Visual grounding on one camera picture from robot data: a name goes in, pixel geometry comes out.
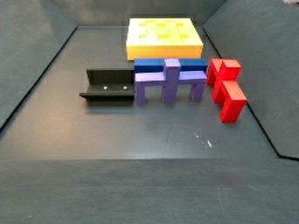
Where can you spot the yellow slotted board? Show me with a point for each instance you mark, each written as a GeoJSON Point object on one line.
{"type": "Point", "coordinates": [161, 38]}

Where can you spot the purple block piece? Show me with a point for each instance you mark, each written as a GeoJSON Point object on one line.
{"type": "Point", "coordinates": [169, 79]}

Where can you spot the blue flat block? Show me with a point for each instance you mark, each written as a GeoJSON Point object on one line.
{"type": "Point", "coordinates": [154, 65]}

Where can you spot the red block piece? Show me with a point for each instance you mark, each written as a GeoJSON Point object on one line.
{"type": "Point", "coordinates": [225, 93]}

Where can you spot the black angle bracket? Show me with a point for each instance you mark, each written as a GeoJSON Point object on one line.
{"type": "Point", "coordinates": [109, 85]}

